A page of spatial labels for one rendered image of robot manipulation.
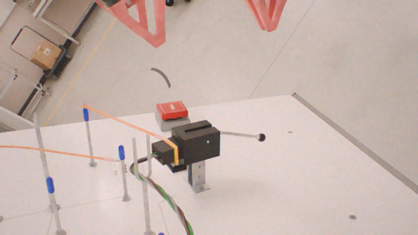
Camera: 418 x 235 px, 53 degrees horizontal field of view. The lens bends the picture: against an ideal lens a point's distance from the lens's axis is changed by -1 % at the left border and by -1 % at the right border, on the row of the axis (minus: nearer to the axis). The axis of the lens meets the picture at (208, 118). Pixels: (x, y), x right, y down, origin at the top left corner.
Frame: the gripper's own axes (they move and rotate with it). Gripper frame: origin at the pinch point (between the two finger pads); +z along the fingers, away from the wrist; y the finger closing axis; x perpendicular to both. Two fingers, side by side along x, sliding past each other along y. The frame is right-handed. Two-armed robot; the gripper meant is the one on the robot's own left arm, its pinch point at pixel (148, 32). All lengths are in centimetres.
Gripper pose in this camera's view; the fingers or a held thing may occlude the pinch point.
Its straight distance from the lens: 51.0
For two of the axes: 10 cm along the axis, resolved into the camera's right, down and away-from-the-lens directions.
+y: 4.7, 4.1, -7.8
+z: 3.6, 7.2, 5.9
